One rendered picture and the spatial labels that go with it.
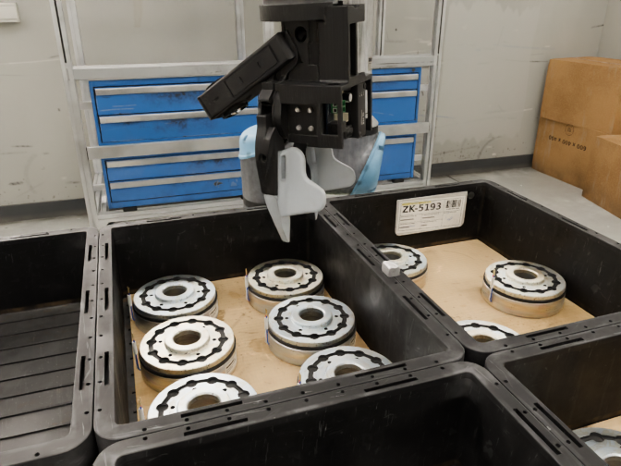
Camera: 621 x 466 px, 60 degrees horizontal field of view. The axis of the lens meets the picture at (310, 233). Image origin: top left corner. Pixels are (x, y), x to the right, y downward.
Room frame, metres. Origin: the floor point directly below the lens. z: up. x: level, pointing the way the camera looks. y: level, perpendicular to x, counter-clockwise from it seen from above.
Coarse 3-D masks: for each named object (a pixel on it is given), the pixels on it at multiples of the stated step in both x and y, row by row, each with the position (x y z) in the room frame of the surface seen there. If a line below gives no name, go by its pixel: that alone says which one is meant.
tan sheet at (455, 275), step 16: (432, 256) 0.76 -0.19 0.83; (448, 256) 0.76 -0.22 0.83; (464, 256) 0.76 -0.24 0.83; (480, 256) 0.76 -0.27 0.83; (496, 256) 0.76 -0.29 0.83; (432, 272) 0.71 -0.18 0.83; (448, 272) 0.71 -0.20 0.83; (464, 272) 0.71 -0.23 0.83; (480, 272) 0.71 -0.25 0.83; (432, 288) 0.66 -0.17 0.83; (448, 288) 0.66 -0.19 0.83; (464, 288) 0.66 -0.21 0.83; (480, 288) 0.66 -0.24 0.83; (448, 304) 0.62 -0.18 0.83; (464, 304) 0.62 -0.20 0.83; (480, 304) 0.62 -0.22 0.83; (480, 320) 0.58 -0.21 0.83; (496, 320) 0.58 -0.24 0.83; (512, 320) 0.58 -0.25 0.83; (528, 320) 0.58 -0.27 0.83; (544, 320) 0.58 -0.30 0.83; (560, 320) 0.58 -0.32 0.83; (576, 320) 0.58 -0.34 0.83
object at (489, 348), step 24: (384, 192) 0.78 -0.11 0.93; (408, 192) 0.78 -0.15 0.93; (504, 192) 0.78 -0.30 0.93; (336, 216) 0.68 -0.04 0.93; (552, 216) 0.68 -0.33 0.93; (360, 240) 0.60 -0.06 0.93; (600, 240) 0.61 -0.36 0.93; (408, 288) 0.48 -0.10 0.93; (432, 312) 0.44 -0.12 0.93; (456, 336) 0.40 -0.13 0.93; (528, 336) 0.40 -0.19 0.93; (552, 336) 0.40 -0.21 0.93; (480, 360) 0.38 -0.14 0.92
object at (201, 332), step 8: (176, 328) 0.50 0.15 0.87; (184, 328) 0.50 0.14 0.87; (192, 328) 0.50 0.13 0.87; (200, 328) 0.50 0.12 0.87; (168, 336) 0.49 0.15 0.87; (176, 336) 0.49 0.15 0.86; (200, 336) 0.50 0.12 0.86; (208, 336) 0.49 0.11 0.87; (168, 344) 0.48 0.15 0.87; (176, 344) 0.48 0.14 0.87; (192, 344) 0.48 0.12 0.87; (200, 344) 0.48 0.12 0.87; (176, 352) 0.47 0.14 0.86; (184, 352) 0.47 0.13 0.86; (192, 352) 0.47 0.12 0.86
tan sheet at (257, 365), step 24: (216, 288) 0.66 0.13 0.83; (240, 288) 0.66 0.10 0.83; (240, 312) 0.60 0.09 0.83; (240, 336) 0.54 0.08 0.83; (264, 336) 0.54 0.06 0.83; (240, 360) 0.50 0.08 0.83; (264, 360) 0.50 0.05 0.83; (144, 384) 0.46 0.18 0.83; (264, 384) 0.46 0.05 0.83; (288, 384) 0.46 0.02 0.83; (144, 408) 0.42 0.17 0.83
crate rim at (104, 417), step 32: (128, 224) 0.65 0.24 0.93; (160, 224) 0.66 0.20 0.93; (416, 320) 0.43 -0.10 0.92; (96, 352) 0.38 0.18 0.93; (448, 352) 0.38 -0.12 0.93; (96, 384) 0.34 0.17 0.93; (320, 384) 0.34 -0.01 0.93; (352, 384) 0.34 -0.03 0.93; (96, 416) 0.30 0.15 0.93; (160, 416) 0.30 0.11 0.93; (192, 416) 0.30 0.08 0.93
